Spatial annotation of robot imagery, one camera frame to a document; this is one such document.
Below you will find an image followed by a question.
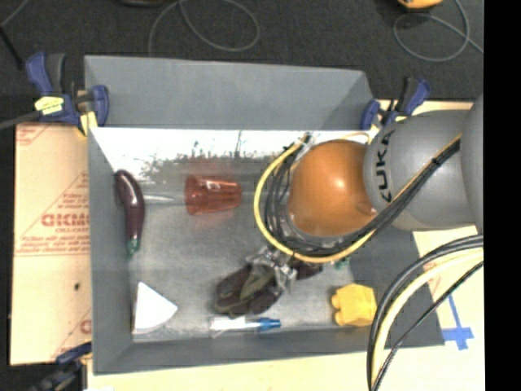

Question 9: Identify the dark purple and olive glove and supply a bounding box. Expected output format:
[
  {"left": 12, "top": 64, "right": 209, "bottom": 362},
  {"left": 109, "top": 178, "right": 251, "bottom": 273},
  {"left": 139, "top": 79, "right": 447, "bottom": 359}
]
[{"left": 212, "top": 258, "right": 325, "bottom": 318}]

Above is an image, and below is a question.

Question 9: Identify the white tube with blue cap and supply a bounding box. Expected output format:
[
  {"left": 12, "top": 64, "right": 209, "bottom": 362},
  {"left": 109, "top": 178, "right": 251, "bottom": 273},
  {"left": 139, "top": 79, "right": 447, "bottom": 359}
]
[{"left": 208, "top": 316, "right": 282, "bottom": 335}]

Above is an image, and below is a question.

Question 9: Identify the yellow toy block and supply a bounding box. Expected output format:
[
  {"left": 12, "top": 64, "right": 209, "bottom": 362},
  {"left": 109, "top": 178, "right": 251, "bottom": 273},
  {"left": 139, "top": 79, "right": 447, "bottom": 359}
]
[{"left": 330, "top": 283, "right": 379, "bottom": 327}]

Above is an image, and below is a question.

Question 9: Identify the clear orange plastic cup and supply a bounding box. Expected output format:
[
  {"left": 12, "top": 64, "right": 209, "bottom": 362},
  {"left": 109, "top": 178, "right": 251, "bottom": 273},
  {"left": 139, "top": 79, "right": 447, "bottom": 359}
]
[{"left": 184, "top": 174, "right": 243, "bottom": 217}]

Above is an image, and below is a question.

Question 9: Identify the white wedge block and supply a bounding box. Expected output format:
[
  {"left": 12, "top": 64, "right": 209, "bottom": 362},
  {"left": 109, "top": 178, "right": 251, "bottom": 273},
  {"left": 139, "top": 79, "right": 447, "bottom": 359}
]
[{"left": 131, "top": 280, "right": 179, "bottom": 336}]

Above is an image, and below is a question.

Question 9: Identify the purple toy eggplant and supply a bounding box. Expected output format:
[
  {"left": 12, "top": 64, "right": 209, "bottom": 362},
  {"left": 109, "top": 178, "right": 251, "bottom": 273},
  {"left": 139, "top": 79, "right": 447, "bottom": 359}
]
[{"left": 114, "top": 169, "right": 147, "bottom": 258}]

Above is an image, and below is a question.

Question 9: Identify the grey metal bin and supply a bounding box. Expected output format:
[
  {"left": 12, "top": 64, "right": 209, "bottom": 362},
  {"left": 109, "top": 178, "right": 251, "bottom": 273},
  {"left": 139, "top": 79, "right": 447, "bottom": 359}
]
[{"left": 83, "top": 55, "right": 445, "bottom": 375}]

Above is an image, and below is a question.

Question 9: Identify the brown cardboard board red print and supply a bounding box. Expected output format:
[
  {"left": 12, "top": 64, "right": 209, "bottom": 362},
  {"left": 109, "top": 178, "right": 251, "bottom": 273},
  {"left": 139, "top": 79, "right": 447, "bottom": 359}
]
[{"left": 8, "top": 121, "right": 94, "bottom": 367}]

